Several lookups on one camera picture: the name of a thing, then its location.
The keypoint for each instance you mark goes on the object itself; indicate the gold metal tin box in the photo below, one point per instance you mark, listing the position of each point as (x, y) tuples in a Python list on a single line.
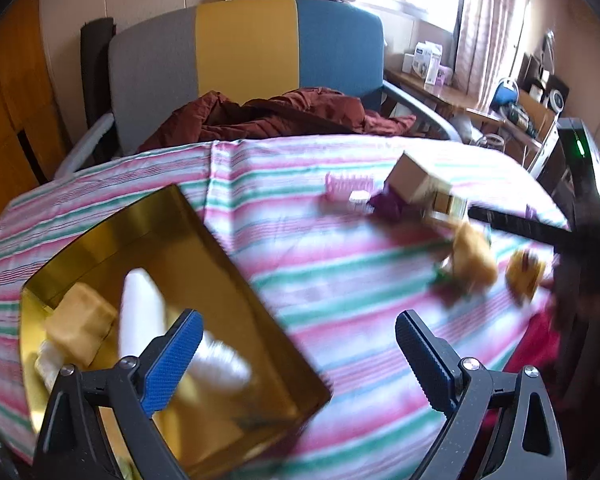
[(180, 260)]

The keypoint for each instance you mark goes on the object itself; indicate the black round speaker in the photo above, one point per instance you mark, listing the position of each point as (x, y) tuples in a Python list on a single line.
[(555, 99)]

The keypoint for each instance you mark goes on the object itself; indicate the small orange toy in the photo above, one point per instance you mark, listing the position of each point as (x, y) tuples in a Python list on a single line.
[(525, 275)]

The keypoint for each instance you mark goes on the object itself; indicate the red cloth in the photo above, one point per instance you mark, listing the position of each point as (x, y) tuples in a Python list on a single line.
[(540, 345)]

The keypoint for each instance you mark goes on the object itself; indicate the white plastic-wrapped bundle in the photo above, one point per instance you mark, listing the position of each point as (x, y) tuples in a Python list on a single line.
[(225, 365)]

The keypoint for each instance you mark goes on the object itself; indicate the small green tan box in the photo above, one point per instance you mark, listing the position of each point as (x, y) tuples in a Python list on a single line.
[(447, 207)]

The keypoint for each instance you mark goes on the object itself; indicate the small white bottle cap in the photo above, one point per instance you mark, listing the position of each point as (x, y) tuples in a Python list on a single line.
[(358, 200)]

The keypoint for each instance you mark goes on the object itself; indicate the striped pink green tablecloth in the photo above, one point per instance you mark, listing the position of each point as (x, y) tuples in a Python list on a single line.
[(330, 270)]

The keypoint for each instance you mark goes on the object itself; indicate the cream cardboard medicine box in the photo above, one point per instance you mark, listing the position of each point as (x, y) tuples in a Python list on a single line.
[(412, 177)]

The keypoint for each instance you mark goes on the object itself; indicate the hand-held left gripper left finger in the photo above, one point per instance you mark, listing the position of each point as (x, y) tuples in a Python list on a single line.
[(172, 360)]

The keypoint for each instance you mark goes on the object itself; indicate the pink hair roller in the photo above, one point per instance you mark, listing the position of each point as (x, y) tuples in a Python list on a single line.
[(347, 185)]

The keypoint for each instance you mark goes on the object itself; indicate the small white carton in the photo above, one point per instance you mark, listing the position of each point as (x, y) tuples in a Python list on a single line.
[(408, 62)]

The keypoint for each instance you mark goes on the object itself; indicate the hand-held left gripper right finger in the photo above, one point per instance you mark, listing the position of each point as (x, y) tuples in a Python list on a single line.
[(430, 365)]

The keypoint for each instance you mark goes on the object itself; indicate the purple item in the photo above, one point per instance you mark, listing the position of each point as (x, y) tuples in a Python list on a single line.
[(385, 205)]

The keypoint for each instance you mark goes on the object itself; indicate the grey yellow blue chair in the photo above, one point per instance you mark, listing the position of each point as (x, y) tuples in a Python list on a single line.
[(245, 45)]

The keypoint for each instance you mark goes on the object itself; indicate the blue round bag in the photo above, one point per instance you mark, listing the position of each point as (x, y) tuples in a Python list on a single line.
[(505, 92)]

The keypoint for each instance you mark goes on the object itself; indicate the lilac packet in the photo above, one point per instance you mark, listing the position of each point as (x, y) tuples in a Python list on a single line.
[(444, 76)]

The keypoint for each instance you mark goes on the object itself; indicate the wooden wardrobe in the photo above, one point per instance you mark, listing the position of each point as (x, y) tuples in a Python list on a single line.
[(15, 110)]

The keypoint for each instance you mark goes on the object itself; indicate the glass jar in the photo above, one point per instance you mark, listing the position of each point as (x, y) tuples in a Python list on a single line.
[(490, 141)]

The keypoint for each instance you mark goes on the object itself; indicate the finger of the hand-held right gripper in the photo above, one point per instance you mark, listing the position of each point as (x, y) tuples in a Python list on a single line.
[(520, 227)]

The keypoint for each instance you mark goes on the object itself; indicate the wooden side desk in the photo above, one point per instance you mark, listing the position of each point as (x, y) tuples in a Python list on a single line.
[(455, 97)]

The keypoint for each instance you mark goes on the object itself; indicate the maroon jacket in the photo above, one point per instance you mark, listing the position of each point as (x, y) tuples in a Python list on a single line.
[(280, 115)]

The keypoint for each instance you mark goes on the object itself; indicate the green cracker packet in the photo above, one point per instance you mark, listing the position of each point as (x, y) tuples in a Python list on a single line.
[(442, 274)]

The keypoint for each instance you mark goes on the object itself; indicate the white blue carton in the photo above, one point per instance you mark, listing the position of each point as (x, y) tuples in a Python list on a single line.
[(425, 62)]

